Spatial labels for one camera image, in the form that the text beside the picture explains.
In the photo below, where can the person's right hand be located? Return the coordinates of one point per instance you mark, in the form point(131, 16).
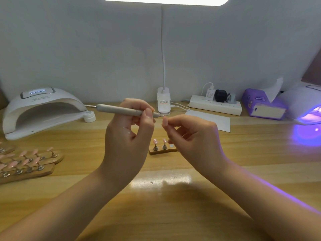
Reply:
point(200, 145)

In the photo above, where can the person's left hand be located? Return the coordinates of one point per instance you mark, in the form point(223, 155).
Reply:
point(124, 150)

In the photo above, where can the wooden nail holder strip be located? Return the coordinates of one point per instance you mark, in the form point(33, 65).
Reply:
point(160, 150)

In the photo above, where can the grey dotting pen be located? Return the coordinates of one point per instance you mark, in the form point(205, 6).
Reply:
point(115, 110)

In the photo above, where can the white nail lamp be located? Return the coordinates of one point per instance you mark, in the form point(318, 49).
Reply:
point(40, 106)
point(303, 101)

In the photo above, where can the wooden stands with pink nails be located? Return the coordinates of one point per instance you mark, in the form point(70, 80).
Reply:
point(27, 164)

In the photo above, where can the person's right forearm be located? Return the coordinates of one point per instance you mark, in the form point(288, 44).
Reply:
point(273, 205)

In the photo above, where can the person's left forearm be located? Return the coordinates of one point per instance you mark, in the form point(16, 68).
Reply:
point(47, 213)

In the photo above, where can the white desk lamp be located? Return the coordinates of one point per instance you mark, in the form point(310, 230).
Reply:
point(163, 101)

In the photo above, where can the white paper sheet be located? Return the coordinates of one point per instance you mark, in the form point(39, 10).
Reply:
point(218, 121)

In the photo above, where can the white power strip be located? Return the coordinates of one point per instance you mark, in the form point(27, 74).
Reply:
point(215, 105)

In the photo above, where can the small closed white jar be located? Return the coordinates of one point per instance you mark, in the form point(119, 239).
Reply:
point(89, 116)

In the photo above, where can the white charger plug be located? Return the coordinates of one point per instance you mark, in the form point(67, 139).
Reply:
point(210, 93)

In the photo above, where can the black plug adapter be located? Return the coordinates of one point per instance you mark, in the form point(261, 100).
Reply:
point(221, 95)

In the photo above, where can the grey plug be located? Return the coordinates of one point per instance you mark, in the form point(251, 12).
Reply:
point(231, 98)

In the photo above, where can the purple tissue box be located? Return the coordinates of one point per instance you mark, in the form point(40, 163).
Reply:
point(254, 104)

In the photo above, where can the white tissue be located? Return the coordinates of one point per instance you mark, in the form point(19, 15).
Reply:
point(274, 90)

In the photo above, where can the brown cardboard box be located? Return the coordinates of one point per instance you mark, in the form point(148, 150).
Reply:
point(3, 99)

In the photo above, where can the brown wooden board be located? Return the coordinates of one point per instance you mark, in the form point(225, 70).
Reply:
point(313, 70)

